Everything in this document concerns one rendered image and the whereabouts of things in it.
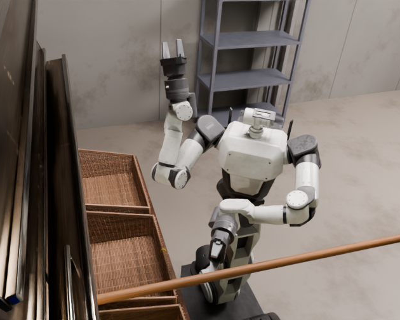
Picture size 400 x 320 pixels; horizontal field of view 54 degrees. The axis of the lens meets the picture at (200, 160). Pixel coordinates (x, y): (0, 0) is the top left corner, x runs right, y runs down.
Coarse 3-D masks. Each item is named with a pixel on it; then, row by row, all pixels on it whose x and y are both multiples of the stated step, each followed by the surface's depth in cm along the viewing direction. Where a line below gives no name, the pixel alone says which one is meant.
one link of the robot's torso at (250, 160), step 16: (240, 112) 179; (240, 128) 167; (272, 128) 169; (288, 128) 169; (224, 144) 162; (240, 144) 160; (256, 144) 159; (272, 144) 158; (224, 160) 163; (240, 160) 161; (256, 160) 159; (272, 160) 157; (288, 160) 162; (224, 176) 172; (240, 176) 165; (256, 176) 163; (272, 176) 161; (240, 192) 172; (256, 192) 169
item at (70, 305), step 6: (66, 246) 98; (66, 252) 97; (66, 258) 95; (72, 258) 98; (66, 264) 94; (72, 264) 98; (66, 270) 92; (66, 276) 91; (66, 282) 90; (66, 288) 88; (72, 288) 89; (66, 294) 87; (72, 294) 88; (66, 300) 86; (72, 300) 86; (66, 306) 85; (72, 306) 85; (72, 312) 84; (72, 318) 82
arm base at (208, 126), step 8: (200, 120) 165; (208, 120) 166; (216, 120) 167; (200, 128) 164; (208, 128) 165; (216, 128) 166; (224, 128) 167; (208, 136) 163; (216, 136) 164; (208, 144) 166
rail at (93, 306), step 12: (72, 120) 156; (72, 132) 148; (72, 144) 142; (72, 156) 136; (72, 168) 130; (84, 216) 113; (84, 228) 108; (84, 240) 104; (84, 252) 101; (84, 264) 98; (84, 276) 95; (84, 288) 92; (96, 312) 88
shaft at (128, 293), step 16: (368, 240) 146; (384, 240) 146; (304, 256) 137; (320, 256) 138; (208, 272) 128; (224, 272) 128; (240, 272) 129; (128, 288) 120; (144, 288) 120; (160, 288) 122; (176, 288) 123
